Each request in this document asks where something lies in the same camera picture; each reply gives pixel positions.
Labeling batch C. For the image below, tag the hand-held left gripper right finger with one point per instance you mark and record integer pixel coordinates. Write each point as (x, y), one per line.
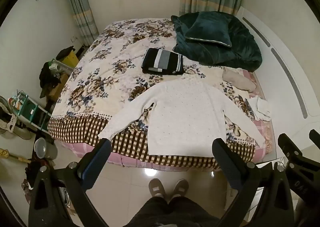
(226, 164)

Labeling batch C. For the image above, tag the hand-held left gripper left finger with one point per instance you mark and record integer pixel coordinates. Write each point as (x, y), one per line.
(88, 170)

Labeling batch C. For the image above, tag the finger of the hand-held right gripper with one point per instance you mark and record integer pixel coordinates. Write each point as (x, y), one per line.
(297, 162)
(315, 136)

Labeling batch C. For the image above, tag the white knit sweater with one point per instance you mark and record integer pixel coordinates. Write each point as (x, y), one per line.
(187, 109)

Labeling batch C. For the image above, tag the metal pot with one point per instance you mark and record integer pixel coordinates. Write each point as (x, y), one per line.
(45, 148)

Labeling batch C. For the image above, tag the grey slipper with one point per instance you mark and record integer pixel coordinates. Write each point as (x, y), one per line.
(157, 188)
(180, 188)

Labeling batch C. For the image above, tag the small white cloth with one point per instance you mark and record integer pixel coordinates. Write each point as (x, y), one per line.
(261, 109)

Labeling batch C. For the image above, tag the person's dark pants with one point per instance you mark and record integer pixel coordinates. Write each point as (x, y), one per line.
(172, 214)

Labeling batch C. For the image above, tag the yellow broom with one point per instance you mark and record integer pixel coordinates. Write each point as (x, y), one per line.
(15, 157)

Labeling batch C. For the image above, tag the white bed headboard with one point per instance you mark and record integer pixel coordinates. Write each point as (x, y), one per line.
(282, 67)

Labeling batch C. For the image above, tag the green shelf rack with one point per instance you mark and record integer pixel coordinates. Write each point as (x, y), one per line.
(32, 114)

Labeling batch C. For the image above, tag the beige cloth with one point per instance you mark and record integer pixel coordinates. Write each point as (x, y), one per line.
(237, 79)

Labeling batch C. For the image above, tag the black garment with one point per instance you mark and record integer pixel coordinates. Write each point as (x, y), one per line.
(48, 77)

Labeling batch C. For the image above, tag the floral checked bed blanket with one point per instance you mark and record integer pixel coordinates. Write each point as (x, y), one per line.
(112, 67)

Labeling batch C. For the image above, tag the yellow box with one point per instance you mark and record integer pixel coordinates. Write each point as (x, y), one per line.
(71, 61)

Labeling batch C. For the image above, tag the dark green quilt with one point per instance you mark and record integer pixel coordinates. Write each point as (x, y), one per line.
(230, 52)

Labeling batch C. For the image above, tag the black grey striped folded sweater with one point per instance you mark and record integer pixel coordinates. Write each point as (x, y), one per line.
(162, 62)

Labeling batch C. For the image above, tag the dark green pillow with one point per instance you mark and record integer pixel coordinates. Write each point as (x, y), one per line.
(208, 29)

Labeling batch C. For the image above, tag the white wall outlet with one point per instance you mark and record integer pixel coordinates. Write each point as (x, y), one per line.
(74, 39)

